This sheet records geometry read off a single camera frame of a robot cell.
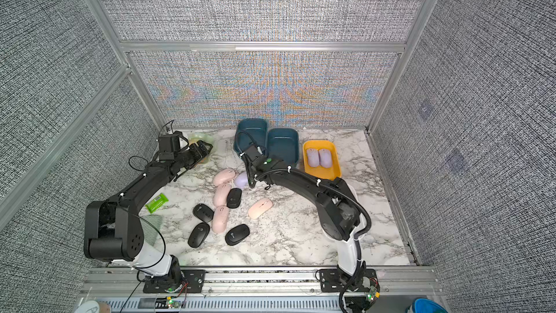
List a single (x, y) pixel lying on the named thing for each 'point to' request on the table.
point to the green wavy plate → (206, 138)
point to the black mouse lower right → (237, 233)
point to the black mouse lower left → (198, 235)
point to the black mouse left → (203, 212)
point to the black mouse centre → (234, 198)
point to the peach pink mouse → (260, 207)
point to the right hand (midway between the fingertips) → (261, 162)
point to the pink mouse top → (224, 176)
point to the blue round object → (426, 305)
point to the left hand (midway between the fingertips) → (211, 147)
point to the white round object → (87, 306)
